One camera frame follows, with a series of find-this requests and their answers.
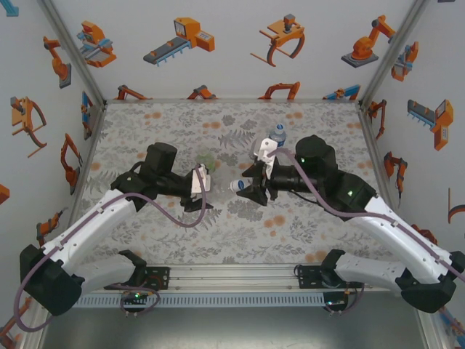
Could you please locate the blue label water bottle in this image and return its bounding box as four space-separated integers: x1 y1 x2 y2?
267 123 288 150

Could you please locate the green plastic cup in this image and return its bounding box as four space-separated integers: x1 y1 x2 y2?
195 152 217 174

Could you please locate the floral patterned table cover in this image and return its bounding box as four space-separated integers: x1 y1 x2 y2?
85 101 397 265

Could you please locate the controller board with green light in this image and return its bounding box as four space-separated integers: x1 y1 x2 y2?
121 289 150 303
324 294 349 309

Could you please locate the aluminium side rail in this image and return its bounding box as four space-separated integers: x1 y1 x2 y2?
68 101 109 219
357 105 411 233

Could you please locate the aluminium table edge rail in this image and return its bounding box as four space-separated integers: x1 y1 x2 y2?
104 96 361 105
85 263 400 292

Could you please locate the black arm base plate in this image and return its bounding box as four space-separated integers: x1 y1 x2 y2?
143 266 171 291
296 264 365 291

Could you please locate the white perforated cable tray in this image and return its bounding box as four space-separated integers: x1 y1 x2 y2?
72 292 326 309

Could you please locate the aluminium frame post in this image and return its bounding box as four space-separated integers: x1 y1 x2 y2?
36 0 109 110
417 310 455 349
20 312 50 349
357 0 433 110

